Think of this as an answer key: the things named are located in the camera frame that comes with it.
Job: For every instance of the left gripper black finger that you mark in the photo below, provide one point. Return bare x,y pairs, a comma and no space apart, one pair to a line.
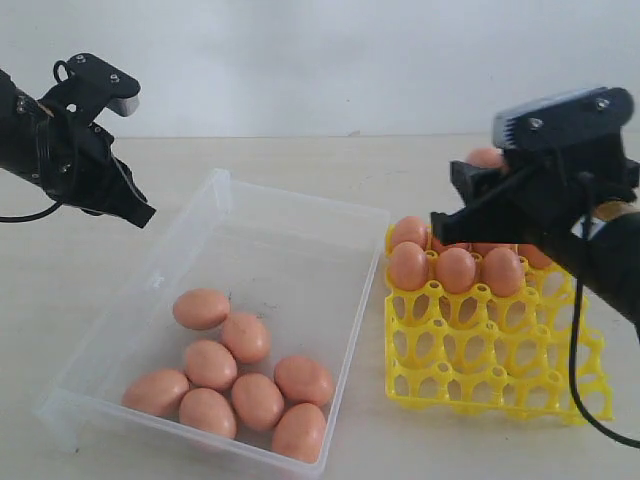
118,196

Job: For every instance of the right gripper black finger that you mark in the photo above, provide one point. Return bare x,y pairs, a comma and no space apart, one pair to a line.
514,221
482,185

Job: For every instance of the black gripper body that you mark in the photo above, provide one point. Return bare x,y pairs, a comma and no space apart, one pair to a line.
71,158

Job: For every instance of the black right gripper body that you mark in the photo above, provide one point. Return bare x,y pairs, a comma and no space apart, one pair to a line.
556,185

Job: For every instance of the brown egg placed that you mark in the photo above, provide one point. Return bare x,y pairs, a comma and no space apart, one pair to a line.
439,247
410,229
484,248

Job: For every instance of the brown egg corner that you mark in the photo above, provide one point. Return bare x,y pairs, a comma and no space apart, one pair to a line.
534,256

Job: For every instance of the brown egg row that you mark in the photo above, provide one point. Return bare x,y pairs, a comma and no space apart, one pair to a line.
456,270

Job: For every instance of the clear plastic bin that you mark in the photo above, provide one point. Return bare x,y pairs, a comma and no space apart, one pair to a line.
304,265

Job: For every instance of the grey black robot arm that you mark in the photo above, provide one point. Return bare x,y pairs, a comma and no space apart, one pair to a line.
17,143

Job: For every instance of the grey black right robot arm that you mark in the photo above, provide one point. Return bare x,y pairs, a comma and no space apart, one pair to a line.
602,250

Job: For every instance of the yellow plastic egg tray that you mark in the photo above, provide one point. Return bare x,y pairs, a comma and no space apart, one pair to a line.
476,352

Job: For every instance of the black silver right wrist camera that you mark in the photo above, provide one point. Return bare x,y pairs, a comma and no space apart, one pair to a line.
563,119

